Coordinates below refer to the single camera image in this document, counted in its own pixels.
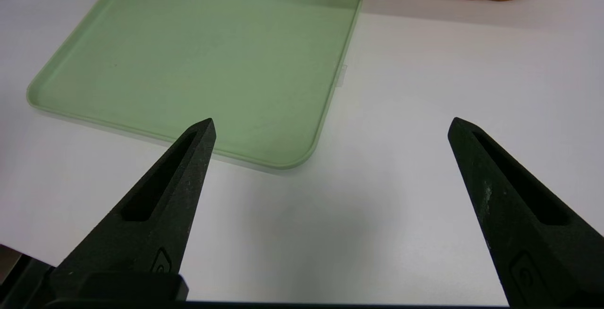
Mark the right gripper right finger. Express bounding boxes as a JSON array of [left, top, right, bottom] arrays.
[[447, 117, 604, 307]]

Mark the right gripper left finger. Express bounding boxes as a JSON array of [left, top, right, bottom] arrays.
[[47, 118, 217, 302]]

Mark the light green plastic tray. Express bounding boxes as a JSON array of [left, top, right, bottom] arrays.
[[26, 0, 364, 170]]

